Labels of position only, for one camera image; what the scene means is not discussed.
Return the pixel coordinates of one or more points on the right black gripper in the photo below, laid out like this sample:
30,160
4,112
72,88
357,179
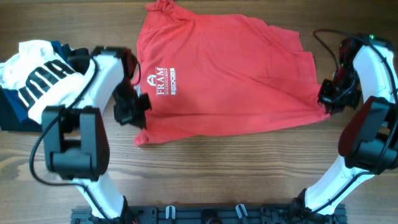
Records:
328,101

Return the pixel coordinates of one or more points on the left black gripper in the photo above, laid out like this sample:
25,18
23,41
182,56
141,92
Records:
138,114

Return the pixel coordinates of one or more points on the red t-shirt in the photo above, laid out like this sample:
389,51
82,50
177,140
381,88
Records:
222,75

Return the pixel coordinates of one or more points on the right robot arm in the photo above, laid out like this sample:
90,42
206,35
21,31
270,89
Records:
364,79

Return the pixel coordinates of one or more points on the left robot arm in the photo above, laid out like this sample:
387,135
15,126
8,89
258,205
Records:
73,149

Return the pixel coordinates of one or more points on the black folded garment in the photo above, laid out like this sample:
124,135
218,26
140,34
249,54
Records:
8,120

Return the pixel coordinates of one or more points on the blue folded garment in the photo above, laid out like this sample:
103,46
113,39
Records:
10,98

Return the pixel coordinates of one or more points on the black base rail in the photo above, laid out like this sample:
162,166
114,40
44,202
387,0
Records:
266,214

